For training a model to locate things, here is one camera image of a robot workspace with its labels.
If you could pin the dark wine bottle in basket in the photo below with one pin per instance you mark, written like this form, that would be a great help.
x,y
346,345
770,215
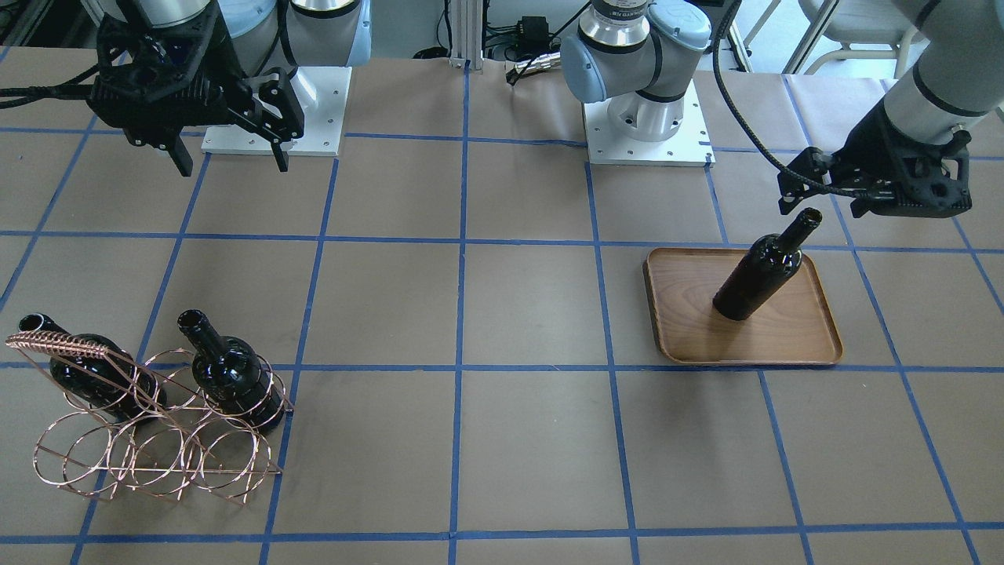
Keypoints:
x,y
110,386

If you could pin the aluminium frame post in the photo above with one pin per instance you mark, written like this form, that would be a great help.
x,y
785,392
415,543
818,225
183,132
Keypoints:
x,y
466,34

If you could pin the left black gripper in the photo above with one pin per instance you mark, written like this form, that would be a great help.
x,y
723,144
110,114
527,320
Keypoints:
x,y
877,147

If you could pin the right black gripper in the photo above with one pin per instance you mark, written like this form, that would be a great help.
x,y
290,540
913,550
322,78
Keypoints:
x,y
222,49

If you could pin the grey chair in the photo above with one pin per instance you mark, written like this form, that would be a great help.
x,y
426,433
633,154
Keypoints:
x,y
864,39

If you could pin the dark wine bottle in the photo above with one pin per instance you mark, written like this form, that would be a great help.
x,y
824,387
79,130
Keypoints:
x,y
110,386
765,268

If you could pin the black power adapter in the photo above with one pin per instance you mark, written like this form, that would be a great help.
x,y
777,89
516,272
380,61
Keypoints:
x,y
532,30

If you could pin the copper wire wine basket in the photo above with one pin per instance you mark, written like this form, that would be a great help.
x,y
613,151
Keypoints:
x,y
159,435

